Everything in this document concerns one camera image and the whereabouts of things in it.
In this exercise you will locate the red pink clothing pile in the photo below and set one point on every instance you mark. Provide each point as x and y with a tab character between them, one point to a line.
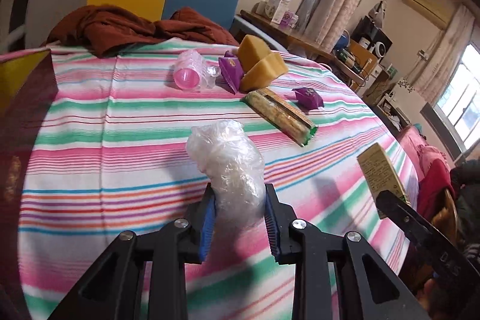
432	172

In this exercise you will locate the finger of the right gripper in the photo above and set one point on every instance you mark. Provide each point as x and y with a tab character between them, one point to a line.
434	248

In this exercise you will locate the purple candy packet left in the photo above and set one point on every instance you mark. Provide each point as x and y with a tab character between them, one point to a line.
231	70

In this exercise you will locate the small green box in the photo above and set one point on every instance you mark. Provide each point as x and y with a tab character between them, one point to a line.
384	184

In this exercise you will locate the pink jar on desk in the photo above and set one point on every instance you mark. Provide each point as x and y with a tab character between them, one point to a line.
289	19

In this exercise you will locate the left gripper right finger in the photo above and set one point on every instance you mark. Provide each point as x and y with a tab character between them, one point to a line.
336	277

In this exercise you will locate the purple candy packet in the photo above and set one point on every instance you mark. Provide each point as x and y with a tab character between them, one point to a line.
308	98
231	70

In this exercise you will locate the long cracker packet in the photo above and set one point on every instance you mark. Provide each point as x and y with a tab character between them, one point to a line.
290	120

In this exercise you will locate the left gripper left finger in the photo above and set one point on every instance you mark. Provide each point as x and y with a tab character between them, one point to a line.
112	287

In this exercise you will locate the purple candy packet right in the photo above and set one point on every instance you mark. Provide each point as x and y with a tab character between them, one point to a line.
308	98

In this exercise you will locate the rust brown garment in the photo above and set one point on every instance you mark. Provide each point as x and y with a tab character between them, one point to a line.
107	29

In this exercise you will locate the wall air conditioner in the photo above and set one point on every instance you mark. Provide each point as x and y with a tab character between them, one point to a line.
438	14

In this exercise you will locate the person's right hand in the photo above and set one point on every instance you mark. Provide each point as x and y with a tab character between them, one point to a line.
442	303

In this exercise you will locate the yellow sponge back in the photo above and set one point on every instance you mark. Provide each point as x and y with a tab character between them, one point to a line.
251	50

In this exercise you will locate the gold tin box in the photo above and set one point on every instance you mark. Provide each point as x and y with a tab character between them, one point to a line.
28	87

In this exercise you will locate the striped pink green blanket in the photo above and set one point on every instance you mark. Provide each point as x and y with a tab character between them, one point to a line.
110	156

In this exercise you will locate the black shelf with appliances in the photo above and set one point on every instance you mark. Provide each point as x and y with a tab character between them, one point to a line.
371	37

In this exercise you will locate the wooden desk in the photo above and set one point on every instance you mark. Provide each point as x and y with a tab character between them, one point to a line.
289	38

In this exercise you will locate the white carton on desk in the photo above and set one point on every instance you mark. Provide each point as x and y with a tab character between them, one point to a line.
280	7

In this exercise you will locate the clear plastic bag bundle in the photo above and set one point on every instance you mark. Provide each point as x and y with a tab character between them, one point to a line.
235	168

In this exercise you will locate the yellow sponge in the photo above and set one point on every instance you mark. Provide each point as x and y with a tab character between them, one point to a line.
251	50
263	73

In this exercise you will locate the grey bed rail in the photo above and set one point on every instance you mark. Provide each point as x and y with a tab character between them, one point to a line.
241	27

